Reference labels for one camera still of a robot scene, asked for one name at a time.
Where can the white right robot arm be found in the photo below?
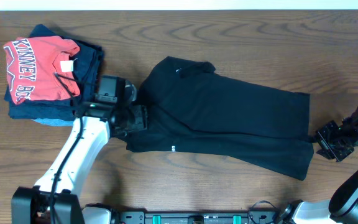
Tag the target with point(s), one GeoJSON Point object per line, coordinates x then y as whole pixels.
{"type": "Point", "coordinates": [343, 205]}

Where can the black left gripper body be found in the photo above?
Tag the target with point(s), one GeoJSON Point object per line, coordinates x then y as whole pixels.
{"type": "Point", "coordinates": [140, 117]}

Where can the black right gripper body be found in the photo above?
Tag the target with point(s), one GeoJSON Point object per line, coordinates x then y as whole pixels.
{"type": "Point", "coordinates": [339, 142]}

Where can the black t-shirt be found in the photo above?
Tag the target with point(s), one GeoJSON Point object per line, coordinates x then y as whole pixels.
{"type": "Point", "coordinates": [193, 109]}

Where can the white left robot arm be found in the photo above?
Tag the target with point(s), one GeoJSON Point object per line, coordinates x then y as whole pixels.
{"type": "Point", "coordinates": [54, 198]}

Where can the folded light blue garment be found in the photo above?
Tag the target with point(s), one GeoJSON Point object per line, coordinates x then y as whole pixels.
{"type": "Point", "coordinates": [53, 122]}

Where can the folded navy t-shirt stack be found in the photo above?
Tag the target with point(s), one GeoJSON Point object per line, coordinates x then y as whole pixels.
{"type": "Point", "coordinates": [86, 65]}

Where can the folded red printed t-shirt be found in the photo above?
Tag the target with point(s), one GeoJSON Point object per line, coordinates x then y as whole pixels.
{"type": "Point", "coordinates": [40, 68]}

